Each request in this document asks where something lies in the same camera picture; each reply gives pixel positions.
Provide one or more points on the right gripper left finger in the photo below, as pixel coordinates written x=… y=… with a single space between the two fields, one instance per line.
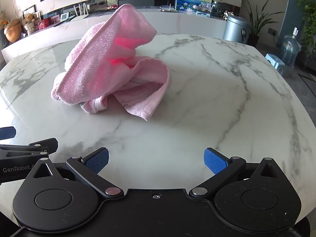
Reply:
x=86 y=171

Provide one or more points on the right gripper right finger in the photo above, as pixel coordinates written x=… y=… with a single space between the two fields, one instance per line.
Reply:
x=224 y=170

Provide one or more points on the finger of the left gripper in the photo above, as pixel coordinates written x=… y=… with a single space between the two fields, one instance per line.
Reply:
x=7 y=133
x=48 y=145

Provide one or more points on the pink terry towel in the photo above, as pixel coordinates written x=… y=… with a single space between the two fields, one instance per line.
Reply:
x=104 y=63

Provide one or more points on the brown round vase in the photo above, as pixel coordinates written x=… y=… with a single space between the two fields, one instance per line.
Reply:
x=13 y=30

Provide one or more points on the teddy bear toy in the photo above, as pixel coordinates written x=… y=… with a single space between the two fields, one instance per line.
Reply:
x=31 y=24

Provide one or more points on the red gift box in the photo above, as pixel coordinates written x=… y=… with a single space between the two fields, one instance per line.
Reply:
x=43 y=24

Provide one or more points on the light blue plastic stool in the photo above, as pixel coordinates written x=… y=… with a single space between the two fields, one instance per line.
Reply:
x=277 y=63

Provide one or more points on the small white digital clock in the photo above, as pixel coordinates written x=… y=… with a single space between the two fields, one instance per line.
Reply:
x=64 y=17

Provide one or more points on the white wifi router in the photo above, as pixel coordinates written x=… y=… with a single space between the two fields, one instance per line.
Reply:
x=81 y=12

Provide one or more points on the blue water jug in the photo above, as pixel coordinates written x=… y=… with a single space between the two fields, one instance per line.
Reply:
x=290 y=48

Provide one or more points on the silver metal trash bin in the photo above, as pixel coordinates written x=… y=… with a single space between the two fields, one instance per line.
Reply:
x=237 y=29

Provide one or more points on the green potted plant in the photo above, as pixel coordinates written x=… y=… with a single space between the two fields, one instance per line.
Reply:
x=258 y=19

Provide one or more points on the lotus painting with calligraphy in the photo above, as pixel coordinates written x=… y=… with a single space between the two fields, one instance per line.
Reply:
x=197 y=7

